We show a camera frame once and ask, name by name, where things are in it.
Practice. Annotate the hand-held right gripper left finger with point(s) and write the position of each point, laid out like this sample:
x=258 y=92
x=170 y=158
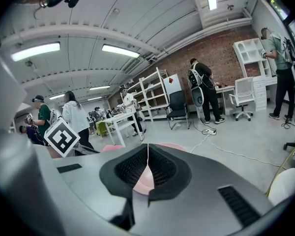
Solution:
x=83 y=181

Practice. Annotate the white pedestal device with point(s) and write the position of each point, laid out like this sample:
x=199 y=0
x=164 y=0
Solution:
x=198 y=98

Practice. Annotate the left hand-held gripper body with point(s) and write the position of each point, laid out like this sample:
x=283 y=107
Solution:
x=61 y=138

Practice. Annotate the white desk with drawers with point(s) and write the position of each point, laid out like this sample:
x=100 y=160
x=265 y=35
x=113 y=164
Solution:
x=259 y=92

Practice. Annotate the white hutch bookshelf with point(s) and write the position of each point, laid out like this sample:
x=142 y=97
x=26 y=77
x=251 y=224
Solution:
x=250 y=50

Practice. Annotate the white rounded object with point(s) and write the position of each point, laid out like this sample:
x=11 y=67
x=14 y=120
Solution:
x=285 y=184

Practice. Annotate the black visitor chair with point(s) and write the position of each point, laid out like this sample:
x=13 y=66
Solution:
x=178 y=104

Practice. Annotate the white shelving rack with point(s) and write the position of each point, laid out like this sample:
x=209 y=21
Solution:
x=150 y=92

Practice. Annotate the white folding table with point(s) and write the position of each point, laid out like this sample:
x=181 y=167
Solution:
x=120 y=122

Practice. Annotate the yellow-green bin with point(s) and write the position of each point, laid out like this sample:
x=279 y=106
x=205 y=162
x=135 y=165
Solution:
x=101 y=128

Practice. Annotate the white office chair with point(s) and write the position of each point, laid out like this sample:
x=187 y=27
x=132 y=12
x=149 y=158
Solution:
x=244 y=95

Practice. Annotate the pink plate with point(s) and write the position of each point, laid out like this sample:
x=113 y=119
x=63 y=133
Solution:
x=143 y=181

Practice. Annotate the white power strip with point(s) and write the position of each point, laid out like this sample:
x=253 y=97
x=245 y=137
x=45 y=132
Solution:
x=209 y=131

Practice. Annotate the white cabinet with red diamond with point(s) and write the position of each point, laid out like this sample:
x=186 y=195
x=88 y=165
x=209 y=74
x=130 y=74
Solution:
x=173 y=85

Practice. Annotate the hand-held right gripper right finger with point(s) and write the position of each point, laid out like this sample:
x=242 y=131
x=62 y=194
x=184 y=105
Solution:
x=211 y=181

